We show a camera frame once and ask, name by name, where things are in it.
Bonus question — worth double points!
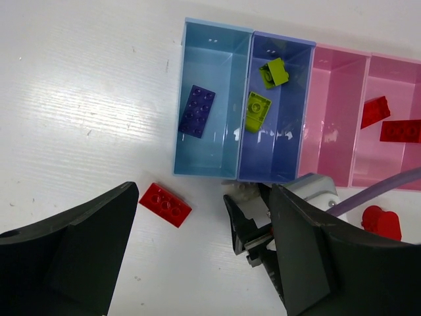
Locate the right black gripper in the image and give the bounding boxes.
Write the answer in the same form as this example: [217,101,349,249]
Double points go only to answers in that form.
[223,195,280,295]

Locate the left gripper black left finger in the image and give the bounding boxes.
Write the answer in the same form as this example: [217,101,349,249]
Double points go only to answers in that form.
[1,182,139,315]

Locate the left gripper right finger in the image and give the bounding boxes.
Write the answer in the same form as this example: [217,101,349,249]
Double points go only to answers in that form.
[269,185,420,315]

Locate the white square lego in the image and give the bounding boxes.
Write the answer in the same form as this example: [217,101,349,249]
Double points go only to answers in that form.
[221,180,265,213]

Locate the round red lego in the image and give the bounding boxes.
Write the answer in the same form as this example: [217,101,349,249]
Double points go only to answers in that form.
[361,205,402,241]

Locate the green lego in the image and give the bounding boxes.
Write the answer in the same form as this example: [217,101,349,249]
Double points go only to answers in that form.
[259,57,289,90]
[245,92,272,133]

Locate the purple lego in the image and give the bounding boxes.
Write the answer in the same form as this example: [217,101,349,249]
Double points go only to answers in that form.
[178,85,216,138]

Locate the dark blue bin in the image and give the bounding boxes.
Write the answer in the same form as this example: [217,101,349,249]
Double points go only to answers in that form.
[237,31,316,183]

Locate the light blue bin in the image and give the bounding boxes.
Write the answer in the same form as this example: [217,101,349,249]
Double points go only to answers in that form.
[174,18,253,179]

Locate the narrow pink bin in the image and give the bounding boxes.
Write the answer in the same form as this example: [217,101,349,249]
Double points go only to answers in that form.
[299,43,371,187]

